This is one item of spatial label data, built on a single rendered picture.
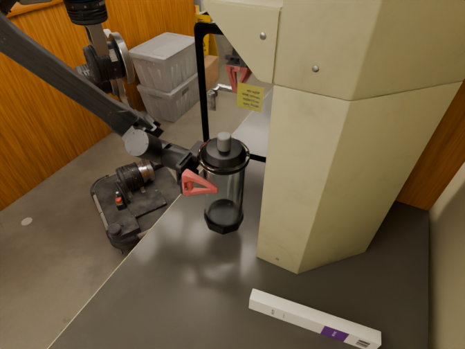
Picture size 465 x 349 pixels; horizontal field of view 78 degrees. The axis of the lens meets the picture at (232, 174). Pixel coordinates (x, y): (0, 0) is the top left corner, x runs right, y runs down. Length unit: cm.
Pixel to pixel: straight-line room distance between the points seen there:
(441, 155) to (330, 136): 50
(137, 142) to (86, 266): 148
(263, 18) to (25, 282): 198
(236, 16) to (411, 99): 28
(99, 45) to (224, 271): 94
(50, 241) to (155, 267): 154
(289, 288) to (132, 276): 38
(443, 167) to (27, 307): 200
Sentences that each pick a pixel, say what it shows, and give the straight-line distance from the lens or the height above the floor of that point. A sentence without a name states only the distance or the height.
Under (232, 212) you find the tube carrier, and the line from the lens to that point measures 68.
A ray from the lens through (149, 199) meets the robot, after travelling 188.
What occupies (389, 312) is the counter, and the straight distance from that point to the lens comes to 79.
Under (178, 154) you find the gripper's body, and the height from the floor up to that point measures 119.
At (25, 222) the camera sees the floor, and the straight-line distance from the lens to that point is 247.
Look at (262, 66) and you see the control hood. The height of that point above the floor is 143.
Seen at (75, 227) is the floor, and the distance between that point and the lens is 226.
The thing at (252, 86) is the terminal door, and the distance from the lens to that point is 82.
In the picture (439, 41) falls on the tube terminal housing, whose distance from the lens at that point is 48.
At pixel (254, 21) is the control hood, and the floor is 149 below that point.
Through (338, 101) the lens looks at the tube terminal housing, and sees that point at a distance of 43.
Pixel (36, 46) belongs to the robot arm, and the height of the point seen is 142.
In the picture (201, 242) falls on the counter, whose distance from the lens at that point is 80.
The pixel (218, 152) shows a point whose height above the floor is 124.
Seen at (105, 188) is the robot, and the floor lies 24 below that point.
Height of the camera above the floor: 160
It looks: 43 degrees down
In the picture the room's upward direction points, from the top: straight up
